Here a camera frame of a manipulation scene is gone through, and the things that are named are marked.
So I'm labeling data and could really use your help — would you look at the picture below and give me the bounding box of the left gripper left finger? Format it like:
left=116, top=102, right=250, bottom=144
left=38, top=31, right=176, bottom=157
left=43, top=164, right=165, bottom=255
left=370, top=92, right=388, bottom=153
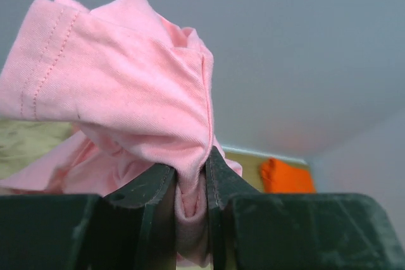
left=1, top=164, right=175, bottom=269

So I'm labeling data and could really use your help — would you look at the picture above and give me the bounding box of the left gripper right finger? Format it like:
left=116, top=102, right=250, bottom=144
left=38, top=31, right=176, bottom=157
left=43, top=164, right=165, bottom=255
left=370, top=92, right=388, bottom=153
left=205, top=147, right=404, bottom=270

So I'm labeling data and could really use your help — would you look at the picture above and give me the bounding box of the pink t shirt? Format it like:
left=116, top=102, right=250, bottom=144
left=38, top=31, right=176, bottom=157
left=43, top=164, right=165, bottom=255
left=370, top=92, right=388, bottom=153
left=0, top=0, right=243, bottom=267

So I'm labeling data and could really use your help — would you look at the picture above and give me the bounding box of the folded orange t shirt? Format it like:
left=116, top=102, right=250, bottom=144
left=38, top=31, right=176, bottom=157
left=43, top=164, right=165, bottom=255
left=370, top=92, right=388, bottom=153
left=259, top=158, right=316, bottom=193

